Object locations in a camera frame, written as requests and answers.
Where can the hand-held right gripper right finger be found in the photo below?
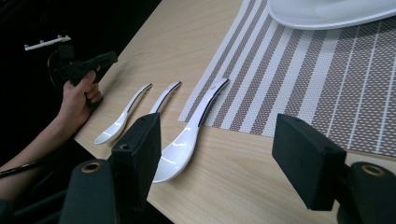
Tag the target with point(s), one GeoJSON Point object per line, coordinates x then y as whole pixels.
{"type": "Point", "coordinates": [308, 161]}

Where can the white plate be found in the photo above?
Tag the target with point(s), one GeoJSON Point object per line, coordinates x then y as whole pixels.
{"type": "Point", "coordinates": [327, 12]}

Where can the striped woven placemat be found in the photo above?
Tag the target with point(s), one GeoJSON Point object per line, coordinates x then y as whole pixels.
{"type": "Point", "coordinates": [311, 77]}

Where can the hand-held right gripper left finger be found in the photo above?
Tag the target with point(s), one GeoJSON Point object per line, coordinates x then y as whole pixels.
{"type": "Point", "coordinates": [137, 161]}

